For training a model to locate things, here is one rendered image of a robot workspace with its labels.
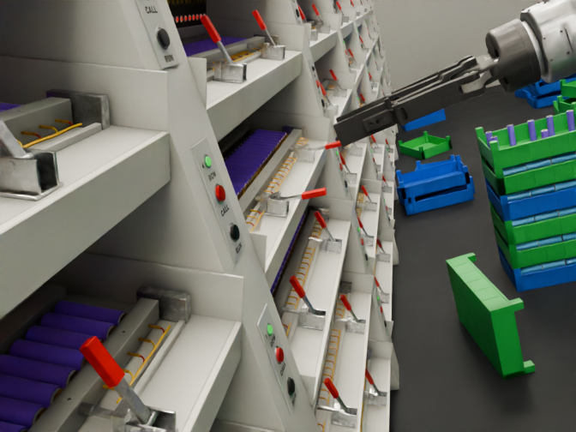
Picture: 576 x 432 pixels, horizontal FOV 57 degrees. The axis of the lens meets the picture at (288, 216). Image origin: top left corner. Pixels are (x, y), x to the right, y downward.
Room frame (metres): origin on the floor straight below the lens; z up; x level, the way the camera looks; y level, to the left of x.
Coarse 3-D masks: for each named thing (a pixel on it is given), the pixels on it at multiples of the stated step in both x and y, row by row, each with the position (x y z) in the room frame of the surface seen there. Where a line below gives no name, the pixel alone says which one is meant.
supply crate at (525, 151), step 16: (480, 128) 1.56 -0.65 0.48; (528, 128) 1.54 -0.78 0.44; (544, 128) 1.53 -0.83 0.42; (560, 128) 1.52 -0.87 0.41; (480, 144) 1.53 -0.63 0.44; (496, 144) 1.38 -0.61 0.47; (528, 144) 1.36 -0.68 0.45; (544, 144) 1.35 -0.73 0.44; (560, 144) 1.34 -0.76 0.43; (496, 160) 1.38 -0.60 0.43; (512, 160) 1.37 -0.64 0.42; (528, 160) 1.36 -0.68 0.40
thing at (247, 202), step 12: (300, 132) 1.10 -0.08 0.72; (288, 144) 1.00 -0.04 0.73; (276, 156) 0.92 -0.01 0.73; (288, 156) 0.98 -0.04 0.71; (264, 168) 0.85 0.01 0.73; (276, 168) 0.87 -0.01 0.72; (264, 180) 0.80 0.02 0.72; (252, 192) 0.74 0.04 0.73; (240, 204) 0.70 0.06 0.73; (252, 204) 0.72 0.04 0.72; (252, 216) 0.69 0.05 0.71; (252, 228) 0.65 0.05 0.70
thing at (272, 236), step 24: (264, 120) 1.16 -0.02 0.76; (288, 120) 1.15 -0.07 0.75; (312, 120) 1.13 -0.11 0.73; (240, 144) 1.08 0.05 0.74; (312, 144) 1.10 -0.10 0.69; (288, 168) 0.93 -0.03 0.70; (312, 168) 0.94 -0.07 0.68; (288, 192) 0.81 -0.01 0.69; (264, 216) 0.72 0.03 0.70; (288, 216) 0.72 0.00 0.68; (264, 240) 0.55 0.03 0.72; (288, 240) 0.70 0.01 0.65; (264, 264) 0.55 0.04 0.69
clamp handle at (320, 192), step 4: (324, 188) 0.71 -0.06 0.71; (280, 192) 0.73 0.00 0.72; (304, 192) 0.72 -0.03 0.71; (308, 192) 0.71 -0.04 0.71; (312, 192) 0.71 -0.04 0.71; (316, 192) 0.70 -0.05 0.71; (320, 192) 0.70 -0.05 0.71; (324, 192) 0.70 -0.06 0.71; (288, 196) 0.73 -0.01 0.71; (292, 196) 0.72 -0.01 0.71; (296, 196) 0.72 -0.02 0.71; (300, 196) 0.71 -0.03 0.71; (304, 196) 0.71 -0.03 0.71; (308, 196) 0.71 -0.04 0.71; (312, 196) 0.71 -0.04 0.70; (316, 196) 0.70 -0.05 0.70; (280, 200) 0.72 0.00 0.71; (284, 200) 0.72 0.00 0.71; (288, 200) 0.72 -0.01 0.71; (292, 200) 0.72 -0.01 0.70
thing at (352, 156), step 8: (336, 136) 1.82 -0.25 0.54; (352, 144) 1.78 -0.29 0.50; (360, 144) 1.78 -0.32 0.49; (344, 152) 1.68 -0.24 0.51; (352, 152) 1.65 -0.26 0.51; (360, 152) 1.64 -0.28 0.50; (344, 160) 1.40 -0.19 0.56; (352, 160) 1.59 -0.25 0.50; (360, 160) 1.59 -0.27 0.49; (344, 168) 1.49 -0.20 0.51; (352, 168) 1.51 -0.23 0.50; (360, 168) 1.52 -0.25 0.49; (352, 176) 1.39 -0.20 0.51; (360, 176) 1.47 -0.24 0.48; (352, 184) 1.37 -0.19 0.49; (352, 192) 1.22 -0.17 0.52; (352, 200) 1.22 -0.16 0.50
